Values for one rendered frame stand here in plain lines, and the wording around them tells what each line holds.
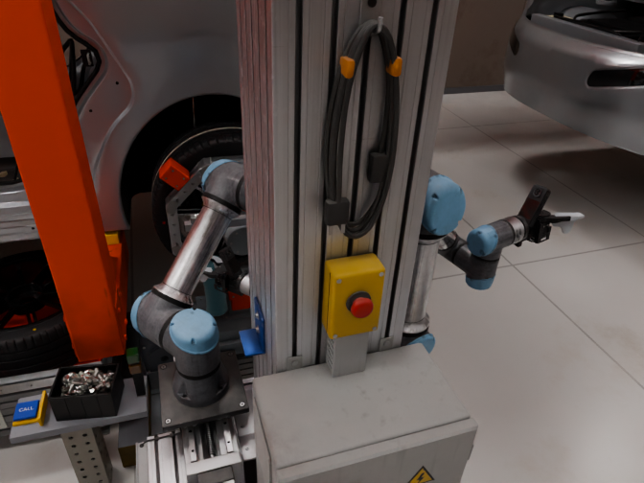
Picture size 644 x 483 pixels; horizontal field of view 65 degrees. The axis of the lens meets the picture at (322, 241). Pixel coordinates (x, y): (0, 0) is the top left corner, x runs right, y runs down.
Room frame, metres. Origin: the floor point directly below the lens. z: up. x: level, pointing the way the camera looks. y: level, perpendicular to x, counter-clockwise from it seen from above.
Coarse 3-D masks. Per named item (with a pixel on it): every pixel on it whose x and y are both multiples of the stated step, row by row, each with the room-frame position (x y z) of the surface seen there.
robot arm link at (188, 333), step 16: (176, 320) 0.95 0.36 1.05; (192, 320) 0.96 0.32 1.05; (208, 320) 0.97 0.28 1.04; (160, 336) 0.94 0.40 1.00; (176, 336) 0.91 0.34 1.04; (192, 336) 0.91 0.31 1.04; (208, 336) 0.92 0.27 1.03; (176, 352) 0.91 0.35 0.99; (192, 352) 0.89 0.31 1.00; (208, 352) 0.91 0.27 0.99; (192, 368) 0.89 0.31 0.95; (208, 368) 0.91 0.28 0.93
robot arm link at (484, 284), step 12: (456, 252) 1.20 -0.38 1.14; (468, 252) 1.18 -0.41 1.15; (456, 264) 1.18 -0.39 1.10; (468, 264) 1.15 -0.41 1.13; (480, 264) 1.12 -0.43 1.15; (492, 264) 1.12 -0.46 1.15; (468, 276) 1.14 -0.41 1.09; (480, 276) 1.12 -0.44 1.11; (492, 276) 1.12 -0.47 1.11; (480, 288) 1.12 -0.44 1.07
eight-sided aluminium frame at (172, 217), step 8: (200, 160) 1.78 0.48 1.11; (208, 160) 1.77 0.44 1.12; (216, 160) 1.79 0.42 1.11; (232, 160) 1.78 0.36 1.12; (240, 160) 1.78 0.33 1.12; (200, 168) 1.73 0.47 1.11; (192, 176) 1.72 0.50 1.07; (200, 176) 1.73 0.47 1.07; (192, 184) 1.73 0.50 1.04; (176, 192) 1.71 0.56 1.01; (184, 192) 1.72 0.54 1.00; (168, 200) 1.70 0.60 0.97; (176, 200) 1.71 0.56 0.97; (168, 208) 1.68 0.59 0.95; (176, 208) 1.69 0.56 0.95; (168, 216) 1.69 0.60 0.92; (176, 216) 1.70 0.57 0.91; (176, 224) 1.69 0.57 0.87; (176, 232) 1.69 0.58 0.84; (176, 240) 1.69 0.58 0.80; (176, 248) 1.69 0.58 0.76; (240, 264) 1.81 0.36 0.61; (248, 272) 1.78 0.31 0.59
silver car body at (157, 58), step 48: (96, 0) 1.86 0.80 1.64; (144, 0) 1.91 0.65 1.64; (192, 0) 1.96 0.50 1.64; (96, 48) 1.89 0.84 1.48; (144, 48) 1.89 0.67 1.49; (192, 48) 1.94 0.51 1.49; (96, 96) 1.85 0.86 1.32; (144, 96) 1.88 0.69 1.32; (0, 144) 2.39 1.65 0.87; (96, 144) 1.84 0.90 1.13; (0, 192) 1.73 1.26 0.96; (96, 192) 1.81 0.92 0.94; (0, 240) 1.69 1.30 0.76
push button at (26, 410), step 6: (24, 402) 1.13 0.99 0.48; (30, 402) 1.13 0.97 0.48; (36, 402) 1.13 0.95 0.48; (18, 408) 1.10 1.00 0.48; (24, 408) 1.11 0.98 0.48; (30, 408) 1.11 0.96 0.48; (36, 408) 1.11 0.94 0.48; (18, 414) 1.08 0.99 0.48; (24, 414) 1.08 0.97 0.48; (30, 414) 1.08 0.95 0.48; (36, 414) 1.09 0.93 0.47; (18, 420) 1.07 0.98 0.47
